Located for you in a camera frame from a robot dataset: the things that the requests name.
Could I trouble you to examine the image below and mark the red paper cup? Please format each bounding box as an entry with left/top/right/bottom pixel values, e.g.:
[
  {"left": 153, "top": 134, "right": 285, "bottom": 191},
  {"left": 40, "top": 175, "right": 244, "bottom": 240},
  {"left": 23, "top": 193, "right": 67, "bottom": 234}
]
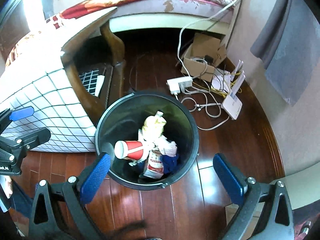
[{"left": 114, "top": 141, "right": 144, "bottom": 160}]

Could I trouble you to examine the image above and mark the blue cloth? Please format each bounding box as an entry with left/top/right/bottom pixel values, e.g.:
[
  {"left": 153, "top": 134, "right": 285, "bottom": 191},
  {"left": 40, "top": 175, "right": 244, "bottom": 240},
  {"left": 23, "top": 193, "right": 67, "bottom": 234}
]
[{"left": 135, "top": 153, "right": 181, "bottom": 176}]

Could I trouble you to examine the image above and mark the black trash bin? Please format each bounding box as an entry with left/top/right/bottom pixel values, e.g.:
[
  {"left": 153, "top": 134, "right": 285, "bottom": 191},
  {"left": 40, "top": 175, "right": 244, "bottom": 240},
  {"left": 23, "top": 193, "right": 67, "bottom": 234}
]
[{"left": 94, "top": 91, "right": 199, "bottom": 191}]

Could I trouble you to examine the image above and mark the white black grid tablecloth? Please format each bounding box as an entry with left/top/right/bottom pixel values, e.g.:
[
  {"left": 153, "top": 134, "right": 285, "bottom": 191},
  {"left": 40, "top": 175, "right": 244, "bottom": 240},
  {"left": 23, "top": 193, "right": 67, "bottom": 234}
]
[{"left": 1, "top": 7, "right": 116, "bottom": 153}]

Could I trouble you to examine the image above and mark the white red carton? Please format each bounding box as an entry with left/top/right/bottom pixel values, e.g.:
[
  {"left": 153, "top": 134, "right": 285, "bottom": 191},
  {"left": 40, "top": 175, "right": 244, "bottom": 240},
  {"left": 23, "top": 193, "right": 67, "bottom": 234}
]
[{"left": 143, "top": 150, "right": 164, "bottom": 179}]

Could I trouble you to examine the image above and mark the white wifi router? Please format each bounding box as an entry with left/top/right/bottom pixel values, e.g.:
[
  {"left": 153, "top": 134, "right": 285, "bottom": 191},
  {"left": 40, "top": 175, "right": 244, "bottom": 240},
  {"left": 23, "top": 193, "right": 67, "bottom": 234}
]
[{"left": 221, "top": 60, "right": 246, "bottom": 120}]

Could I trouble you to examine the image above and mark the yellowish plastic bottle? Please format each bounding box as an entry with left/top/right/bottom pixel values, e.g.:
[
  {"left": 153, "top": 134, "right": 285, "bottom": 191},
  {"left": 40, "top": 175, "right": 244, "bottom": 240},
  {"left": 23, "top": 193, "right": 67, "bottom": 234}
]
[{"left": 142, "top": 111, "right": 167, "bottom": 141}]

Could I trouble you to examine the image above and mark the white power strip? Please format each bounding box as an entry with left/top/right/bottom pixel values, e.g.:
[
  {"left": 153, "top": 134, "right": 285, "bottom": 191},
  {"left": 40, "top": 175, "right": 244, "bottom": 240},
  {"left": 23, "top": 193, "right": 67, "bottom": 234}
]
[{"left": 167, "top": 76, "right": 193, "bottom": 95}]

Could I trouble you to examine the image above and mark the cardboard box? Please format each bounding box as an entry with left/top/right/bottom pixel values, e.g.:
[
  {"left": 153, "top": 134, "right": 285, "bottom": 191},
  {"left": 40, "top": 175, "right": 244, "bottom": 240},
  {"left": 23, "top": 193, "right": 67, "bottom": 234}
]
[{"left": 181, "top": 33, "right": 227, "bottom": 82}]

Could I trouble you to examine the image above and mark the grey curtain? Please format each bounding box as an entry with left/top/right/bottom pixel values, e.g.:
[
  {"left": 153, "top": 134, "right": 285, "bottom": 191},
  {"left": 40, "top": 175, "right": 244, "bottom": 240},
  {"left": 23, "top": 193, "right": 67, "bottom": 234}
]
[{"left": 250, "top": 0, "right": 319, "bottom": 106}]

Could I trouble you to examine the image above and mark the white power cable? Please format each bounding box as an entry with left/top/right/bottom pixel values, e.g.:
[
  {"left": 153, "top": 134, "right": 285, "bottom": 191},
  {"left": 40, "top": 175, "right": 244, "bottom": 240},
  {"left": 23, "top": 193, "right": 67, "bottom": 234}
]
[{"left": 177, "top": 0, "right": 241, "bottom": 81}]

